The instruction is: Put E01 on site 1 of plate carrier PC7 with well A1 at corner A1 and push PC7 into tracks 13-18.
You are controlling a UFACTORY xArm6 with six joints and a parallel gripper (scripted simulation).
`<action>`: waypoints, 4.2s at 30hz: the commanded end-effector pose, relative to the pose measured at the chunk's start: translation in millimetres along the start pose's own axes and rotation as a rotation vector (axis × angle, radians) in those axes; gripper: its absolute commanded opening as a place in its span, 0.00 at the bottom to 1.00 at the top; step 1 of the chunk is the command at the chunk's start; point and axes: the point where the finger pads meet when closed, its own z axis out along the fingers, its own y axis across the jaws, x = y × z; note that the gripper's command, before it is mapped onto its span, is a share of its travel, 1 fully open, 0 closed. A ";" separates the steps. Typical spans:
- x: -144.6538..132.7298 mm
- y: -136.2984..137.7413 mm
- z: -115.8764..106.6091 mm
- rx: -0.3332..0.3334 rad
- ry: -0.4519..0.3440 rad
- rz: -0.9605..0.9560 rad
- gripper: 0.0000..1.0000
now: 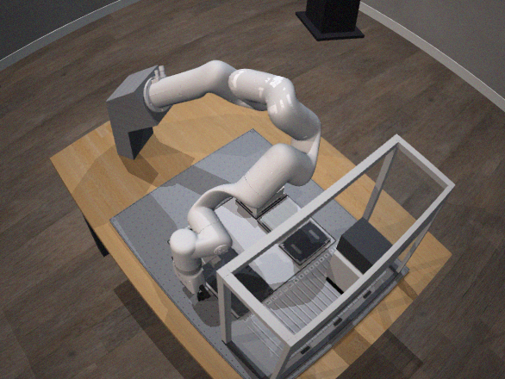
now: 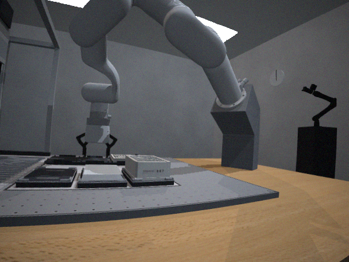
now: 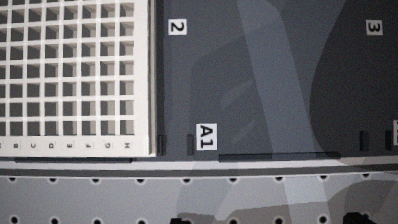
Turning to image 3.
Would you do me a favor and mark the grey perforated base plate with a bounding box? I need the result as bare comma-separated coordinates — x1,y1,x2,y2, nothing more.
0,172,398,224

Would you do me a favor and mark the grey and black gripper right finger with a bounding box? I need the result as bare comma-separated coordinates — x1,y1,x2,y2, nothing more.
343,212,376,224

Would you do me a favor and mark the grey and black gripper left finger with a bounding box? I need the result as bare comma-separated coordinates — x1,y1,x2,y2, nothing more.
170,218,185,224

